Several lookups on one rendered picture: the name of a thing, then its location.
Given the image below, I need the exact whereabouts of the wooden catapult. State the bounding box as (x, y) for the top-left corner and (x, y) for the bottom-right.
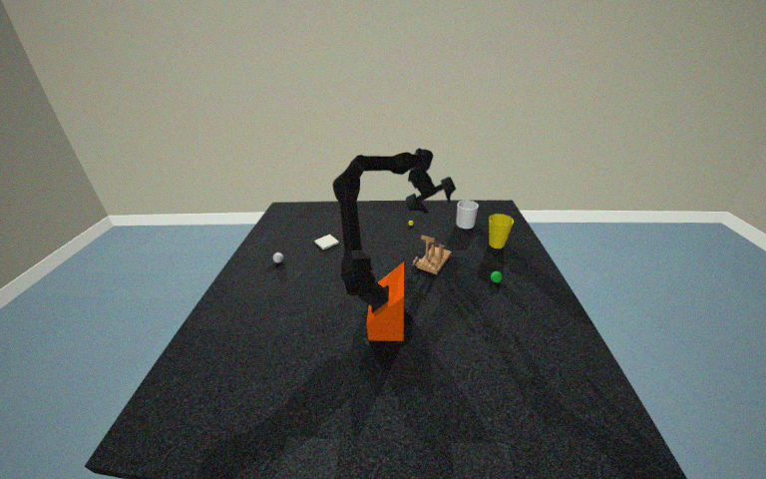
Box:
(412, 235), (452, 274)

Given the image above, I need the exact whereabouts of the white cup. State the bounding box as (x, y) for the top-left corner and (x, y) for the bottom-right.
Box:
(456, 200), (479, 229)

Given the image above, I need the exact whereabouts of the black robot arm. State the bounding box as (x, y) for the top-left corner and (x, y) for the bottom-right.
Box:
(332, 148), (433, 312)

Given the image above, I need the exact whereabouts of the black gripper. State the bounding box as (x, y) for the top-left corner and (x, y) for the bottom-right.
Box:
(406, 177), (455, 214)

